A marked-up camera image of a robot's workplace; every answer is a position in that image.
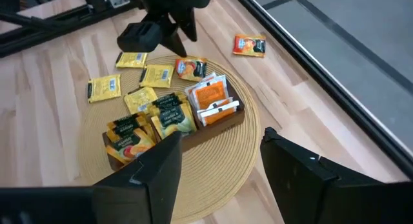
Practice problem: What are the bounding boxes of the green tea packet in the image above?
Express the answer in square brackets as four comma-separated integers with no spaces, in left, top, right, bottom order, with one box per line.
[148,101,191,117]
[154,92,186,102]
[151,96,188,108]

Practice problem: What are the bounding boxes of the round woven placemat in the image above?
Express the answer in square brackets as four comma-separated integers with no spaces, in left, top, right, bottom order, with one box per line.
[79,54,261,224]

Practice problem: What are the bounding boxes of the brown wooden tea box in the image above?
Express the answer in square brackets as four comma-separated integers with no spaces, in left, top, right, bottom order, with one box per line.
[102,78,246,172]

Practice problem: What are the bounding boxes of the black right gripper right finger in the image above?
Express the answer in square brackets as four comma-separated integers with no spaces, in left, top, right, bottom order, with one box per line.
[260,127,413,224]

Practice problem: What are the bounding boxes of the snack packets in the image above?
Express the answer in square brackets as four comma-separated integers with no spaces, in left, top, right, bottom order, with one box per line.
[86,74,122,104]
[115,52,148,69]

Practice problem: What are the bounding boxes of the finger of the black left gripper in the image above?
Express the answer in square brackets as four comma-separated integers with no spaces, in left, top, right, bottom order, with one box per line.
[160,14,188,59]
[176,8,198,43]

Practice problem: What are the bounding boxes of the orange tea packet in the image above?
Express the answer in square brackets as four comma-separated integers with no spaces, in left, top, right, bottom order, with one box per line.
[175,57,208,83]
[199,100,241,127]
[190,80,230,110]
[232,34,267,58]
[196,97,234,114]

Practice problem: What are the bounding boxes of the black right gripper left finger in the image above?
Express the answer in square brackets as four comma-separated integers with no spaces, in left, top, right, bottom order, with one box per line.
[0,131,183,224]

